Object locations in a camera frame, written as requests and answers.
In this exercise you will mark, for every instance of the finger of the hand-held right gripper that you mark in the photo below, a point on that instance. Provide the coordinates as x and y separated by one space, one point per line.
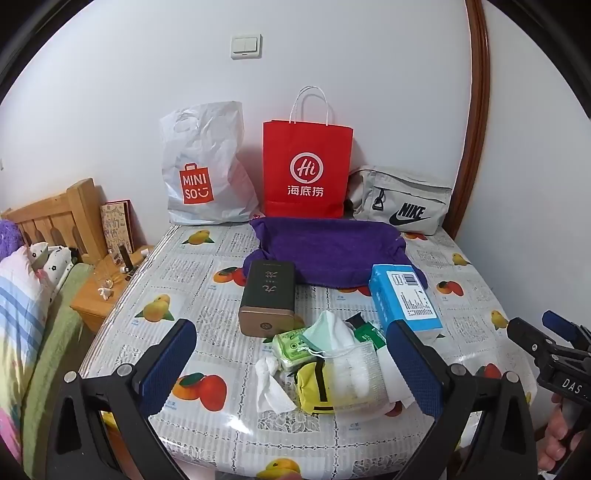
558 321
528 337

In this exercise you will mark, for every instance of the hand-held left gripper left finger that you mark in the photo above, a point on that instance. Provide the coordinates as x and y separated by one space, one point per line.
168 364

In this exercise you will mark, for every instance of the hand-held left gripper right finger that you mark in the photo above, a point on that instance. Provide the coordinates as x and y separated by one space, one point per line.
415 369

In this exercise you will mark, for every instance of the green wet wipe packet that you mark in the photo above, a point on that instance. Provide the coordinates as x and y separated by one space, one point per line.
369 334

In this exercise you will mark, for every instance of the white glove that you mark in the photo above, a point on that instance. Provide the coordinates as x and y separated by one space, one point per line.
355 378

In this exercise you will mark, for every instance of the light green face mask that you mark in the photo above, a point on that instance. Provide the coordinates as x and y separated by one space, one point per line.
323 334

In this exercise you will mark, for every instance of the yellow and black pouch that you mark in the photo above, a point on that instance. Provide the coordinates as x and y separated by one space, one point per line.
310 387

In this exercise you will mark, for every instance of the white tissue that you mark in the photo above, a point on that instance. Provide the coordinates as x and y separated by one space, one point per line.
272 392

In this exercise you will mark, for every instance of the light green tissue packet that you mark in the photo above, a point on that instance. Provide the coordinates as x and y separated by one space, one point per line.
288 350

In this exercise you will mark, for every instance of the dark green tin box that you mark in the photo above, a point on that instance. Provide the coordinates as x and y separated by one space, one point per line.
268 295

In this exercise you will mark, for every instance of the purple fabric basket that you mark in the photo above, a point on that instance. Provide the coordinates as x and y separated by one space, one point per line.
328 249

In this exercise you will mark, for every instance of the person's right hand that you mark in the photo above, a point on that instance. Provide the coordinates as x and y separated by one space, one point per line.
549 457

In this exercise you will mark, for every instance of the blue cardboard box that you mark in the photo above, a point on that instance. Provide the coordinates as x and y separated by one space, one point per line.
406 300

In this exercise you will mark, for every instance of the fruit print tablecloth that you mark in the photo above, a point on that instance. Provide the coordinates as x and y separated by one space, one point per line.
194 286

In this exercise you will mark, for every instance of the wooden nightstand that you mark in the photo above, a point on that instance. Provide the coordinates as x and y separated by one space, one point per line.
101 304

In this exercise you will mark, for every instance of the small dark bottle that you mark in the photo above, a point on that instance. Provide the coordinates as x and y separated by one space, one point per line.
124 258

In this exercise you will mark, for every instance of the green blanket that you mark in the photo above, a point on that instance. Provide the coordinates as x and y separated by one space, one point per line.
55 341

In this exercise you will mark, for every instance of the patterned book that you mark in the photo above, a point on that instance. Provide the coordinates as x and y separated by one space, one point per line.
117 226

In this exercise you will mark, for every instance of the polka dot pillow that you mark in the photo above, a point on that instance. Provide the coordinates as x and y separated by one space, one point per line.
55 265

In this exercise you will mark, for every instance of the striped blanket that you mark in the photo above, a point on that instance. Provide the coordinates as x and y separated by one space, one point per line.
18 323

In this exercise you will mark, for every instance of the grey waist bag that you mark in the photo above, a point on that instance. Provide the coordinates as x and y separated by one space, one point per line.
401 198

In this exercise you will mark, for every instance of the wooden headboard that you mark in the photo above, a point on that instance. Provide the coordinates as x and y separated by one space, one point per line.
60 217

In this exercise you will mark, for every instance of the purple plush cloth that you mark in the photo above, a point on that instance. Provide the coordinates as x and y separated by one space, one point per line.
9 240

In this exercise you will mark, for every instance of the white plastic shopping bag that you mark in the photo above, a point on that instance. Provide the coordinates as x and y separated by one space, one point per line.
207 152

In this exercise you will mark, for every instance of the red paper bag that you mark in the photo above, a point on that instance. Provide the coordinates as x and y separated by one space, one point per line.
307 175

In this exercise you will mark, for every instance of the brown wooden door frame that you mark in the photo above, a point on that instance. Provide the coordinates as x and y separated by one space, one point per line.
475 115

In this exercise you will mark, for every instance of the white light switch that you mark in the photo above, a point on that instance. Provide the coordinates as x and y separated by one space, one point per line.
246 47

